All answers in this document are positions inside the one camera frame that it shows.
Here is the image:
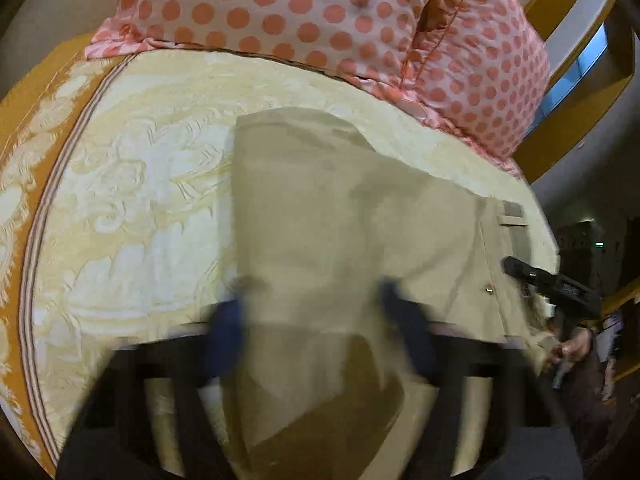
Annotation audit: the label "yellow wooden window frame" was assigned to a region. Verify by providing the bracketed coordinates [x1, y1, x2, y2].
[517, 0, 640, 186]

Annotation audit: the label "beige pants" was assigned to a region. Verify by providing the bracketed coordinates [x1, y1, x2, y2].
[231, 108, 562, 480]

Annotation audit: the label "ruffled pink polka dot pillow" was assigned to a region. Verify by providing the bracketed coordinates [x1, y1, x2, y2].
[397, 0, 552, 176]

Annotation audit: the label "large pink polka dot pillow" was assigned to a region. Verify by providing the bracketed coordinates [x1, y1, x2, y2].
[83, 0, 453, 88]

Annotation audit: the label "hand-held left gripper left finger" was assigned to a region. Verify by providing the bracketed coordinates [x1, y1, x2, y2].
[57, 276, 253, 480]

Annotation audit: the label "person's right hand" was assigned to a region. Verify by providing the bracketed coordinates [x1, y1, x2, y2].
[546, 327, 595, 367]

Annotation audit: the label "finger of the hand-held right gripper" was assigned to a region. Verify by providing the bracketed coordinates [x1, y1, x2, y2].
[501, 255, 551, 292]

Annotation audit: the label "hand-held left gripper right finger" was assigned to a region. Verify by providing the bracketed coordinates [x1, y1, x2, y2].
[376, 276, 586, 480]

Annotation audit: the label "yellow patterned bedspread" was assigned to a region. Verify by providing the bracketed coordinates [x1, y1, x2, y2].
[0, 33, 562, 480]

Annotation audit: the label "dark cabinet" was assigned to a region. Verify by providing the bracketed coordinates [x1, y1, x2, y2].
[556, 220, 607, 297]

